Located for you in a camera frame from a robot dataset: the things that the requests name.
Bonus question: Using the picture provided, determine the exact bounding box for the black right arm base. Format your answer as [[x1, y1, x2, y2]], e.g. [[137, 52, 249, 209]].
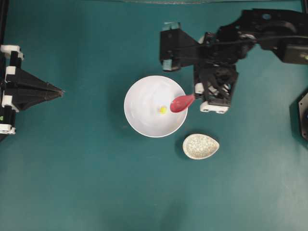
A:
[[289, 88, 308, 146]]

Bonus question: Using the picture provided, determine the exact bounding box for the speckled ceramic spoon rest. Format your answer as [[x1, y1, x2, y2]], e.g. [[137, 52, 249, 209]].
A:
[[182, 134, 219, 160]]

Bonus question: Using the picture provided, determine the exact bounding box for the black frame post left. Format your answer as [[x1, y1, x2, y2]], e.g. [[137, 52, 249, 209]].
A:
[[0, 0, 9, 44]]

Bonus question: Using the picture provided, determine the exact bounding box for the black frame post right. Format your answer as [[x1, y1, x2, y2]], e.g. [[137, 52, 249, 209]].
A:
[[301, 0, 308, 14]]

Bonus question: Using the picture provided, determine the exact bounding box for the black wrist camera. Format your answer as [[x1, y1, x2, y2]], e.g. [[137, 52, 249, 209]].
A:
[[159, 22, 200, 72]]

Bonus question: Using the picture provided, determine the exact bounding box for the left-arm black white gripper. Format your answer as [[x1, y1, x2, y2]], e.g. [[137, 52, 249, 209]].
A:
[[0, 45, 64, 135]]

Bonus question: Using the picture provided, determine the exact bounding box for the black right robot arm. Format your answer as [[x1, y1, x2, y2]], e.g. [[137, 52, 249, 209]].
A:
[[190, 9, 308, 114]]

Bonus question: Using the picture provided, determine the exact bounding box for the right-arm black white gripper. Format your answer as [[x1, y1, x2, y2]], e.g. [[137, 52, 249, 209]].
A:
[[193, 32, 239, 114]]

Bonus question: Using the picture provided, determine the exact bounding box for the pink ceramic spoon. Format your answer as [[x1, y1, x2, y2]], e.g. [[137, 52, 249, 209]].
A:
[[170, 94, 195, 113]]

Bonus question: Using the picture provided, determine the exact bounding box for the yellow hexagonal prism block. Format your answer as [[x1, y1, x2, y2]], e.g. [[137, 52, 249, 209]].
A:
[[158, 106, 167, 115]]

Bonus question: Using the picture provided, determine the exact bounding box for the white round bowl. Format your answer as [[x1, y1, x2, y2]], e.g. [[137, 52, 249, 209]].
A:
[[124, 76, 188, 138]]

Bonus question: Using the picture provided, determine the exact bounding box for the black frame post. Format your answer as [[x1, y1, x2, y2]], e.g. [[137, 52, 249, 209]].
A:
[[0, 0, 9, 44], [301, 0, 308, 14]]

